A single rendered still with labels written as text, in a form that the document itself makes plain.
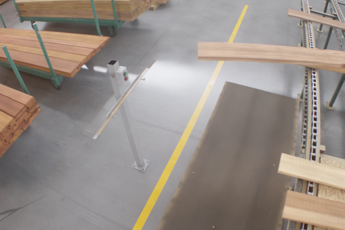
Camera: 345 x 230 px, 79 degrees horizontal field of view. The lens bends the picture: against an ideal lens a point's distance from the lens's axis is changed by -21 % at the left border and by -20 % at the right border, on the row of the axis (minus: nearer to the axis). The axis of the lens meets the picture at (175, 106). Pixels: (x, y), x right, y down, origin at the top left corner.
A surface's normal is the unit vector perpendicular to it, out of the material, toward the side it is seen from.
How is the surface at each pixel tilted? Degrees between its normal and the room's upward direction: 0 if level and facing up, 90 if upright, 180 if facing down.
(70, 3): 90
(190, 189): 0
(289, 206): 0
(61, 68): 0
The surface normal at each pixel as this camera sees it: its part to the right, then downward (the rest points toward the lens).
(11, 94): -0.06, -0.70
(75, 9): -0.39, 0.67
